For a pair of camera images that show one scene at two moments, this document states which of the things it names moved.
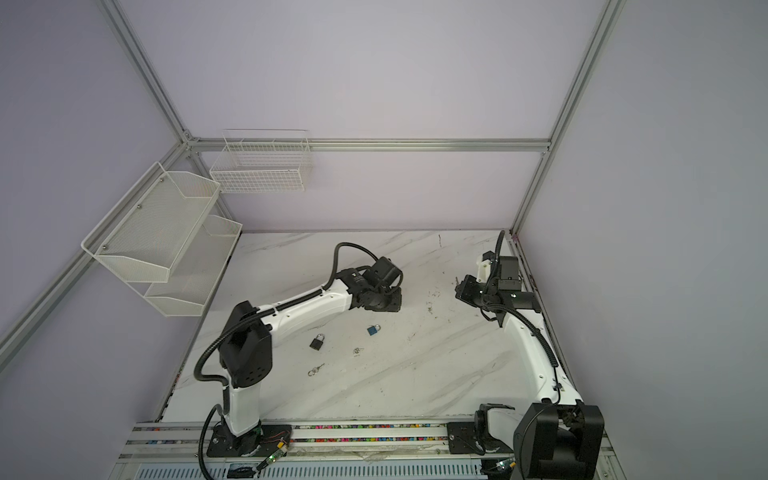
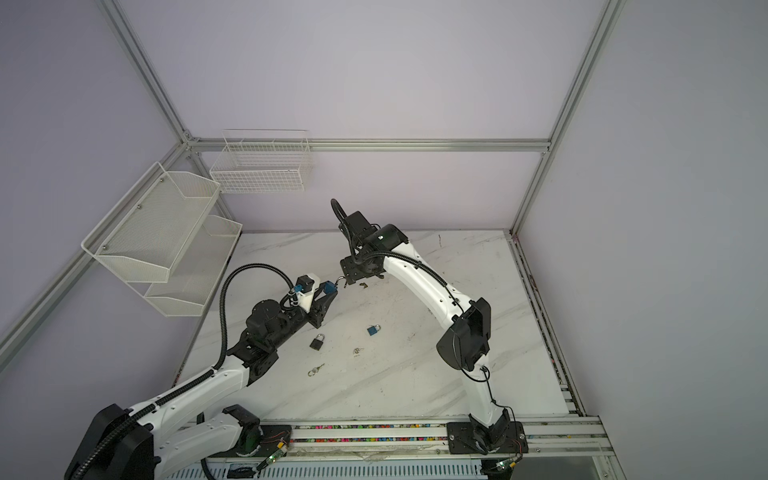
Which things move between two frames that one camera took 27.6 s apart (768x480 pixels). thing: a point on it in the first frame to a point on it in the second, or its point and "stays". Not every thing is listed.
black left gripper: [397, 301] to [319, 309]
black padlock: [317, 342] stays
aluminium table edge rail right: [534, 286] stays
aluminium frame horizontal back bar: [358, 144] stays
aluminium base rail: [327, 444] stays
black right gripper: [463, 288] to [349, 273]
